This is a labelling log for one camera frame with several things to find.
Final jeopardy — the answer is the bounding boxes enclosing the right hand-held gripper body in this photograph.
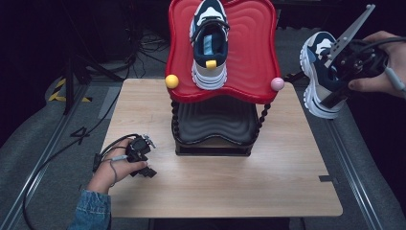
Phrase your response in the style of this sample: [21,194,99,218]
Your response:
[324,3,390,90]

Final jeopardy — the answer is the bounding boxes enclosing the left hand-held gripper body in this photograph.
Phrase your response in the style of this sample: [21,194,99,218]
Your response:
[124,133,157,165]

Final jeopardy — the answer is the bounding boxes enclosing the white and blue sneaker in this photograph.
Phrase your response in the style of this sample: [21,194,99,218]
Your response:
[299,31,352,120]
[189,0,232,91]

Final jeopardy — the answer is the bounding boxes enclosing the red and black shoe rack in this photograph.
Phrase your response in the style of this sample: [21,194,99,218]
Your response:
[164,0,285,157]

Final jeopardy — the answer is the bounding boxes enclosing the person's left hand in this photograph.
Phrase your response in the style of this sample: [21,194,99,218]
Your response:
[85,137,149,196]

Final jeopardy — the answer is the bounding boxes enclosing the person's right hand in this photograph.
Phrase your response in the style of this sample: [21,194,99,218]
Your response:
[348,30,406,100]

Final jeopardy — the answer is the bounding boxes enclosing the black tripod stand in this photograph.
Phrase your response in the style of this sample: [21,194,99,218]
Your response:
[60,52,124,117]
[283,70,307,84]

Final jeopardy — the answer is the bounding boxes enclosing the black tape strip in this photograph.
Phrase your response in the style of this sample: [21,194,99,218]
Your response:
[319,174,339,186]

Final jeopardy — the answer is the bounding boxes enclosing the grey left gripper cord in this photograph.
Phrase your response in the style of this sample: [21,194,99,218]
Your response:
[108,153,130,188]

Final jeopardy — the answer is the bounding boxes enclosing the grey gripper cord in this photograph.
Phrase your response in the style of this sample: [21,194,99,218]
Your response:
[384,66,406,100]
[108,153,130,188]

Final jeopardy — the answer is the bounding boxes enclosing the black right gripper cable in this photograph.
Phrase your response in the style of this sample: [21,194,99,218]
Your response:
[358,36,406,54]

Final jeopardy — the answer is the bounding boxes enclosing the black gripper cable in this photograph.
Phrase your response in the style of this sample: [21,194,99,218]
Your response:
[21,133,142,230]
[358,36,406,54]

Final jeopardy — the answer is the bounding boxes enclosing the grey right gripper cord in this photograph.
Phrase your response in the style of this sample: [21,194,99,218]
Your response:
[384,66,406,100]

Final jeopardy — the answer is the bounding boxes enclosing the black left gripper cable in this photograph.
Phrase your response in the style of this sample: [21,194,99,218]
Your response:
[21,133,142,230]

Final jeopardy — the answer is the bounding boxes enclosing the metal floor rail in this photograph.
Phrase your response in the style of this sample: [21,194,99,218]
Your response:
[0,84,92,230]
[325,118,389,230]

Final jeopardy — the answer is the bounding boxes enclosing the bundle of black floor cables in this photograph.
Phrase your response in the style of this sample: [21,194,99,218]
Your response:
[125,27,171,80]

